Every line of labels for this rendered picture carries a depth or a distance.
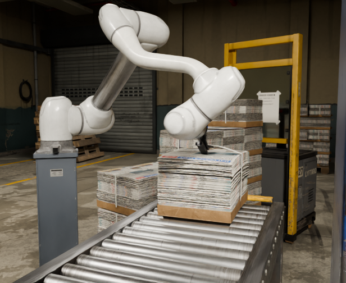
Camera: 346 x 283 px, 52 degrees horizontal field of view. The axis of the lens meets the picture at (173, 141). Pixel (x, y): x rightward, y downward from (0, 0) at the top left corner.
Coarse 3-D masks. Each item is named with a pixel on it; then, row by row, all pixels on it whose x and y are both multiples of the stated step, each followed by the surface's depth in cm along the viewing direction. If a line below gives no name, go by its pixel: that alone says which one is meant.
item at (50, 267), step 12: (156, 204) 154; (132, 216) 137; (108, 228) 124; (120, 228) 124; (96, 240) 112; (72, 252) 103; (84, 252) 104; (48, 264) 95; (60, 264) 95; (24, 276) 88; (36, 276) 88
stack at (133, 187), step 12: (120, 168) 229; (132, 168) 230; (144, 168) 230; (156, 168) 232; (108, 180) 213; (120, 180) 207; (132, 180) 199; (144, 180) 200; (156, 180) 208; (108, 192) 214; (120, 192) 208; (132, 192) 200; (144, 192) 200; (156, 192) 208; (120, 204) 208; (132, 204) 201; (144, 204) 202; (108, 216) 216; (120, 216) 208
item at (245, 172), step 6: (198, 150) 153; (210, 150) 153; (216, 150) 154; (222, 150) 155; (228, 150) 155; (240, 150) 157; (246, 156) 152; (246, 162) 153; (246, 168) 154; (246, 174) 155; (246, 180) 158; (246, 186) 159
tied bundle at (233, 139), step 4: (224, 132) 259; (228, 132) 263; (232, 132) 267; (236, 132) 272; (240, 132) 276; (244, 132) 280; (224, 136) 260; (228, 136) 263; (232, 136) 269; (236, 136) 273; (240, 136) 277; (224, 140) 261; (228, 140) 264; (232, 140) 268; (236, 140) 273; (240, 140) 277; (224, 144) 261; (228, 144) 265; (232, 144) 267; (236, 144) 272; (240, 144) 277; (244, 144) 280; (224, 148) 260; (232, 148) 268; (236, 148) 273; (240, 148) 277
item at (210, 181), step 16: (160, 160) 134; (176, 160) 132; (192, 160) 129; (208, 160) 128; (224, 160) 128; (160, 176) 135; (176, 176) 133; (192, 176) 131; (208, 176) 128; (224, 176) 126; (160, 192) 136; (176, 192) 134; (192, 192) 132; (208, 192) 130; (224, 192) 127; (208, 208) 130; (224, 208) 128
